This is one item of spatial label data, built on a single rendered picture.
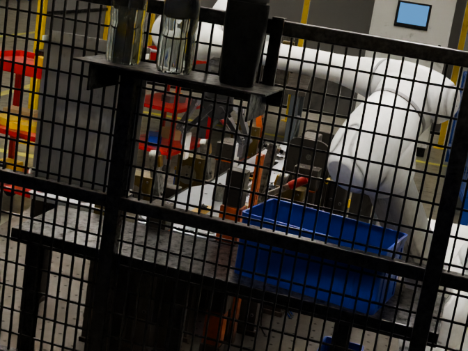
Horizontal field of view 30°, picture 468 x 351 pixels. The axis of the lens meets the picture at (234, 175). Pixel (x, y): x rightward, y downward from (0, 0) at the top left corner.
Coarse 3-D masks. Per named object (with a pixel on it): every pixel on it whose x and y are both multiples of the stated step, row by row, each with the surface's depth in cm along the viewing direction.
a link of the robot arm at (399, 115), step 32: (384, 96) 176; (384, 128) 171; (416, 128) 176; (352, 160) 170; (384, 160) 171; (352, 192) 176; (416, 192) 185; (416, 224) 187; (416, 288) 199; (448, 288) 202
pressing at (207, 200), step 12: (252, 156) 307; (276, 156) 312; (252, 168) 287; (276, 168) 293; (180, 192) 245; (192, 192) 246; (204, 192) 248; (192, 204) 234; (216, 204) 237; (144, 216) 217; (216, 216) 226; (192, 228) 213
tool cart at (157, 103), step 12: (156, 48) 697; (156, 96) 699; (168, 96) 676; (180, 96) 683; (156, 108) 657; (168, 108) 653; (180, 108) 662; (156, 132) 686; (168, 132) 705; (180, 132) 707; (144, 144) 674; (168, 144) 687; (180, 144) 694; (192, 144) 701
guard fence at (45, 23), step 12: (48, 0) 694; (60, 0) 719; (72, 0) 748; (48, 12) 695; (60, 12) 720; (72, 12) 749; (84, 12) 778; (96, 12) 814; (108, 12) 842; (36, 24) 686; (48, 24) 703; (60, 24) 729; (72, 24) 758; (84, 24) 788; (108, 24) 847; (36, 36) 688; (96, 36) 827; (36, 84) 696; (36, 96) 699; (36, 108) 704
